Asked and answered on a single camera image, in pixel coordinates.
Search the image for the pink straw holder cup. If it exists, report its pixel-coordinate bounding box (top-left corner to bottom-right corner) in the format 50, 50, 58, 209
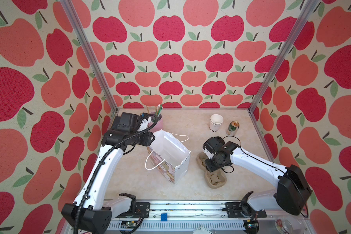
148, 114, 163, 133

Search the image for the white paper gift bag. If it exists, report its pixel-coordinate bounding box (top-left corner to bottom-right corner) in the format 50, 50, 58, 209
145, 130, 191, 186

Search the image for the blue small block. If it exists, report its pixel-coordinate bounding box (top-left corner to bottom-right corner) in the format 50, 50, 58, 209
160, 213, 168, 222

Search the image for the green drink can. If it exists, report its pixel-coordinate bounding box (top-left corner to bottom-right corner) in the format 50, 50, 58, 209
227, 121, 240, 136

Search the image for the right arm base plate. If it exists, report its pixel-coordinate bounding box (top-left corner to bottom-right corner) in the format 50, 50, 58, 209
222, 202, 267, 218

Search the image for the cardboard cup carrier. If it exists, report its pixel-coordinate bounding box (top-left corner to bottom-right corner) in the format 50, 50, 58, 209
197, 153, 227, 189

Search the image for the right aluminium frame post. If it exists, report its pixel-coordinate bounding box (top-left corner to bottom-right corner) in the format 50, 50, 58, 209
248, 0, 320, 115

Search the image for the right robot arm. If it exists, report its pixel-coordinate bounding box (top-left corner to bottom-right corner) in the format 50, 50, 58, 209
202, 136, 312, 217

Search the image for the clear plastic container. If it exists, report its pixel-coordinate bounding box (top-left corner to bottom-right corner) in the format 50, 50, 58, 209
275, 216, 305, 234

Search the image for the left aluminium frame post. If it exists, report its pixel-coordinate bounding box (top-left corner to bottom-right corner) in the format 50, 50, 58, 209
60, 1, 119, 116

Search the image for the aluminium frame post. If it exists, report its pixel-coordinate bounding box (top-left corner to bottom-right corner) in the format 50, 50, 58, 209
60, 1, 119, 116
248, 0, 320, 115

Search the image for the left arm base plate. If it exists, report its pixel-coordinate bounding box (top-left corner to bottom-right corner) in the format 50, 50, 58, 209
118, 202, 151, 218

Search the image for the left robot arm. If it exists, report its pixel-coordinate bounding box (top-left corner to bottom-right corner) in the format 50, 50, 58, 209
61, 113, 159, 234

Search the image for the green paper straw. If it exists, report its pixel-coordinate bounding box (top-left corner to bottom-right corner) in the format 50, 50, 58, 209
156, 104, 163, 116

